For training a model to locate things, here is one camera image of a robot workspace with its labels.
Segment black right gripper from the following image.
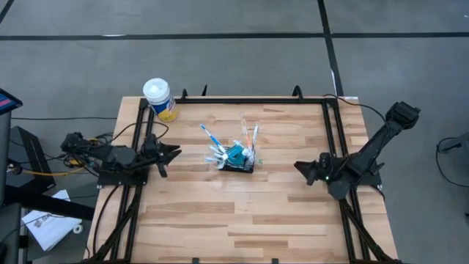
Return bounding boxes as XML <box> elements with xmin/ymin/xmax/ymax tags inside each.
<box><xmin>294</xmin><ymin>153</ymin><xmax>333</xmax><ymax>186</ymax></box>

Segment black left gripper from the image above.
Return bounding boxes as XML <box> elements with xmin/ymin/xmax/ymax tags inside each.
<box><xmin>141</xmin><ymin>133</ymin><xmax>182</xmax><ymax>179</ymax></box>

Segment black wire basket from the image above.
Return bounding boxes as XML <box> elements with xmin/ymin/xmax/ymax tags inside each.
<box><xmin>218</xmin><ymin>146</ymin><xmax>256</xmax><ymax>175</ymax></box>

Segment Lysol wipes canister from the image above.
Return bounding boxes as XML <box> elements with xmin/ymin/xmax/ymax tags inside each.
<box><xmin>142</xmin><ymin>77</ymin><xmax>180</xmax><ymax>123</ymax></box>

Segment black stand leg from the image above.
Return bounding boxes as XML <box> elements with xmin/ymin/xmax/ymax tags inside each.
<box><xmin>0</xmin><ymin>185</ymin><xmax>96</xmax><ymax>221</ymax></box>

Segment black equipment case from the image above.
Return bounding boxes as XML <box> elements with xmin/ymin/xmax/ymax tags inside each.
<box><xmin>10</xmin><ymin>125</ymin><xmax>56</xmax><ymax>192</ymax></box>

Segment white paper sheets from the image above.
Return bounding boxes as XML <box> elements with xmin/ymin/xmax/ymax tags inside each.
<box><xmin>21</xmin><ymin>189</ymin><xmax>84</xmax><ymax>252</ymax></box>

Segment grey equipment leg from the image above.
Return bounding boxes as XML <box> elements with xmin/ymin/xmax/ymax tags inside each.
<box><xmin>437</xmin><ymin>132</ymin><xmax>469</xmax><ymax>154</ymax></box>

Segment screen on stand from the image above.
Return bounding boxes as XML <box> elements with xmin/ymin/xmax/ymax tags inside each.
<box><xmin>0</xmin><ymin>87</ymin><xmax>23</xmax><ymax>117</ymax></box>

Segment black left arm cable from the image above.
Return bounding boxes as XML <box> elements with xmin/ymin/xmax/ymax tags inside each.
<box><xmin>97</xmin><ymin>120</ymin><xmax>170</xmax><ymax>147</ymax></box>

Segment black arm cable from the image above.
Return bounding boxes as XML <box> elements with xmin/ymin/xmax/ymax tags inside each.
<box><xmin>322</xmin><ymin>93</ymin><xmax>390</xmax><ymax>128</ymax></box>
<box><xmin>97</xmin><ymin>120</ymin><xmax>170</xmax><ymax>147</ymax></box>

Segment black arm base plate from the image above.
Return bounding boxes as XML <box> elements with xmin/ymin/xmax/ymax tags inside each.
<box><xmin>328</xmin><ymin>156</ymin><xmax>383</xmax><ymax>187</ymax></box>
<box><xmin>97</xmin><ymin>161</ymin><xmax>151</xmax><ymax>187</ymax></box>

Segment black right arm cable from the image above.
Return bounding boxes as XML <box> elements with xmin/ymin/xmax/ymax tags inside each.
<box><xmin>322</xmin><ymin>93</ymin><xmax>390</xmax><ymax>128</ymax></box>

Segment black aluminium table frame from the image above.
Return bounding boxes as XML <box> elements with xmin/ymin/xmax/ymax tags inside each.
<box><xmin>83</xmin><ymin>84</ymin><xmax>402</xmax><ymax>264</ymax></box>

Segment yellow cable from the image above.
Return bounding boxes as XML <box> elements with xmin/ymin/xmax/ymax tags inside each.
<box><xmin>20</xmin><ymin>164</ymin><xmax>89</xmax><ymax>177</ymax></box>

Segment black floor cable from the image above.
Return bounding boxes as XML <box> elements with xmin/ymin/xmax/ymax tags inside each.
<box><xmin>435</xmin><ymin>136</ymin><xmax>469</xmax><ymax>188</ymax></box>

